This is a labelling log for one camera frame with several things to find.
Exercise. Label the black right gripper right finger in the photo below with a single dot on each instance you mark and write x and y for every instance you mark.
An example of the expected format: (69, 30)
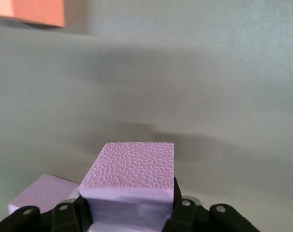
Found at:
(189, 217)

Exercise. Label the orange foam block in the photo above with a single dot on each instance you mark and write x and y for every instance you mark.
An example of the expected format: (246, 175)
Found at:
(28, 10)

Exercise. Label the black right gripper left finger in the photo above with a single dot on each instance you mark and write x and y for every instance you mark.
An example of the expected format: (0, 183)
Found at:
(69, 217)

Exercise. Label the pink foam block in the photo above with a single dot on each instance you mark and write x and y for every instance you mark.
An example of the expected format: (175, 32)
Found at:
(131, 169)
(45, 191)

